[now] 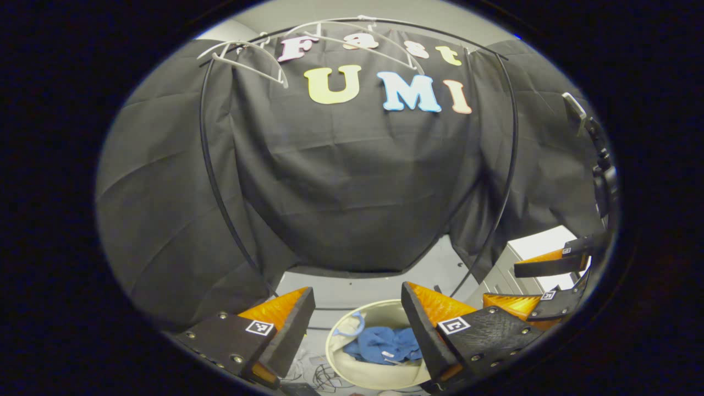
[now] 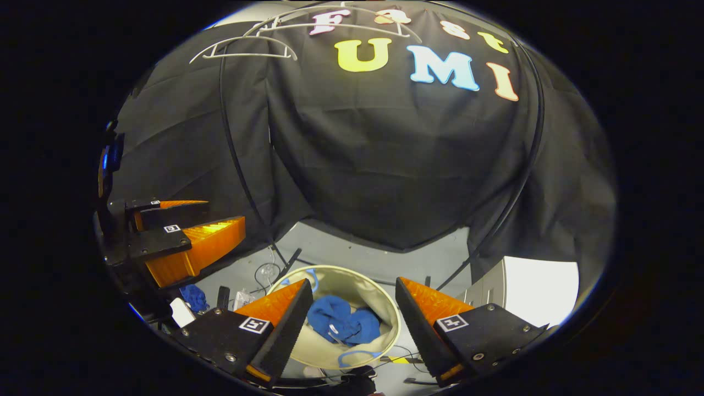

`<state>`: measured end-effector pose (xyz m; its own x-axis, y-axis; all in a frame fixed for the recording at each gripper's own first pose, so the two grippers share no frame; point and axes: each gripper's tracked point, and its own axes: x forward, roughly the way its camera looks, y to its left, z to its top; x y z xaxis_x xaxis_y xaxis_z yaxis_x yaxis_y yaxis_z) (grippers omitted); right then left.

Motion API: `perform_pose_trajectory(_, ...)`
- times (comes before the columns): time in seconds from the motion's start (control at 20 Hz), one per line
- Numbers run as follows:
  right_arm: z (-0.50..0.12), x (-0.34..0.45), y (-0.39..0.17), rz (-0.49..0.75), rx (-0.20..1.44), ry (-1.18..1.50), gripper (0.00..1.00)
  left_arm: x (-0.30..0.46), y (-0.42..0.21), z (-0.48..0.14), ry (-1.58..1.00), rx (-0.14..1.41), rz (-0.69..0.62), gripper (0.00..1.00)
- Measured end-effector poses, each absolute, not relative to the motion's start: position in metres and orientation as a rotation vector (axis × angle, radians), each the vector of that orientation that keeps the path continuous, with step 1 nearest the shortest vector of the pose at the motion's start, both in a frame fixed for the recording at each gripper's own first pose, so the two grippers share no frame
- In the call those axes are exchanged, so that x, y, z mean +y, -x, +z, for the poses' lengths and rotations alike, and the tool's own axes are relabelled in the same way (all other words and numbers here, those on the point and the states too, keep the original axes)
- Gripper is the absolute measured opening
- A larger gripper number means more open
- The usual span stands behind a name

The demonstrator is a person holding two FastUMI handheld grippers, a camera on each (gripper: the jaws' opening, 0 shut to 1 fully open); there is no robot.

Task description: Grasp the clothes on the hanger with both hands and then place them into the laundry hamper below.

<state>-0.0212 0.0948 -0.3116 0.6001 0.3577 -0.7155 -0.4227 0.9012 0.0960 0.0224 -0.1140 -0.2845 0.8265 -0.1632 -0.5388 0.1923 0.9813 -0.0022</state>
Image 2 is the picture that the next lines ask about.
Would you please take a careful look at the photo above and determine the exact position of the white plastic hanger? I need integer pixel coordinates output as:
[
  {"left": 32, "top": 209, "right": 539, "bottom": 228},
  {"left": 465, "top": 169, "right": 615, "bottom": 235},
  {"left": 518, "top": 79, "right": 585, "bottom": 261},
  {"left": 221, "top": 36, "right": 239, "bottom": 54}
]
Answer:
[{"left": 242, "top": 5, "right": 423, "bottom": 45}]

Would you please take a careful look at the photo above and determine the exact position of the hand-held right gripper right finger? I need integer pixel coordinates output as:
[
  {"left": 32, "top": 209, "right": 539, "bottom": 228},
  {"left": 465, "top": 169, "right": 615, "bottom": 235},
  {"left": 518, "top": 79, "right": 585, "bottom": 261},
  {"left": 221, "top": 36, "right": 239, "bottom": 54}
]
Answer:
[{"left": 395, "top": 276, "right": 549, "bottom": 388}]

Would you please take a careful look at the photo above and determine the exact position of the black backdrop cloth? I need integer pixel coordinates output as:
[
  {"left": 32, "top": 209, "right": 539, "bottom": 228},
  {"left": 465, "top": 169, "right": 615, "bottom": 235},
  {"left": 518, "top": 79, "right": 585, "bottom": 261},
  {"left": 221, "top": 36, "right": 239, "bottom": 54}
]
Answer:
[{"left": 107, "top": 3, "right": 617, "bottom": 292}]

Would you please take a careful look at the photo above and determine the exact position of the blue cloth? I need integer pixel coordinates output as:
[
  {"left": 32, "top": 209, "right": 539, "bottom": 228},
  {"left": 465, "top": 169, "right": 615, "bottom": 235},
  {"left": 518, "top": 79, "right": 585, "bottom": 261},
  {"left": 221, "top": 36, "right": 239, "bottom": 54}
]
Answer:
[{"left": 180, "top": 283, "right": 211, "bottom": 314}]

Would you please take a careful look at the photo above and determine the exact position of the black cable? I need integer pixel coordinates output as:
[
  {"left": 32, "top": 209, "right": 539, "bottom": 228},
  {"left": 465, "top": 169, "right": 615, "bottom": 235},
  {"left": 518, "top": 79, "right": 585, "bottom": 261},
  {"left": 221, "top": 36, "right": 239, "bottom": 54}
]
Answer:
[{"left": 379, "top": 345, "right": 436, "bottom": 386}]

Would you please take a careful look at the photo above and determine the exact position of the black metal clothes rack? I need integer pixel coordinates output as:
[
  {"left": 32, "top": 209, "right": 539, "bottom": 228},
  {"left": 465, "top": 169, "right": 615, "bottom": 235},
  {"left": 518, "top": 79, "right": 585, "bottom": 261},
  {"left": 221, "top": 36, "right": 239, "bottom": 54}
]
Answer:
[{"left": 219, "top": 0, "right": 546, "bottom": 292}]

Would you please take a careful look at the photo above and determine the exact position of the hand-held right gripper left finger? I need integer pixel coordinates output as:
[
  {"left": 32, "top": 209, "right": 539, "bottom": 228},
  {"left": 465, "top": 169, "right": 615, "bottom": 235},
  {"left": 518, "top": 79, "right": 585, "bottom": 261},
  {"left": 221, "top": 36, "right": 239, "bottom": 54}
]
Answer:
[{"left": 172, "top": 278, "right": 315, "bottom": 388}]

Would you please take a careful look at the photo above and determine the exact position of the blue corduroy jacket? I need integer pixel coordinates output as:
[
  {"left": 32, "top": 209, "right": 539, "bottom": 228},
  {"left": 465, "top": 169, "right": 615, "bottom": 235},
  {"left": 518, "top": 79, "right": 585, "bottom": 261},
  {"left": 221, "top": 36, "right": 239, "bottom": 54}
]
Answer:
[{"left": 307, "top": 295, "right": 381, "bottom": 346}]

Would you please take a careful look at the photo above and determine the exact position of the beige laundry hamper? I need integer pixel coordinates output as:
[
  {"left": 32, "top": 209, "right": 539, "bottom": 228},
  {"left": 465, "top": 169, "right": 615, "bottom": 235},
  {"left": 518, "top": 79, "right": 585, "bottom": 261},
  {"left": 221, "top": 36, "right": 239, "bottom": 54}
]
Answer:
[{"left": 267, "top": 265, "right": 402, "bottom": 370}]

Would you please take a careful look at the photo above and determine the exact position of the white box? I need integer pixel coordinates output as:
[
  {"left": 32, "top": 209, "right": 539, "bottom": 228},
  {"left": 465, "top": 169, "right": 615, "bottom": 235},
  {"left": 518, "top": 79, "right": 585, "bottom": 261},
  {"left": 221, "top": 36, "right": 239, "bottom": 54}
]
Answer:
[{"left": 169, "top": 297, "right": 197, "bottom": 329}]

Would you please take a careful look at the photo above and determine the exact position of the thin looped cable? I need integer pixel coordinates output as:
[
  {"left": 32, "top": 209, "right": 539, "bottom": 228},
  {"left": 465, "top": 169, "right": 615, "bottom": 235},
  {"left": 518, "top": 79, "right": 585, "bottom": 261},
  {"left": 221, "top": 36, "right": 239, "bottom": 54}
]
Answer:
[{"left": 254, "top": 246, "right": 282, "bottom": 295}]

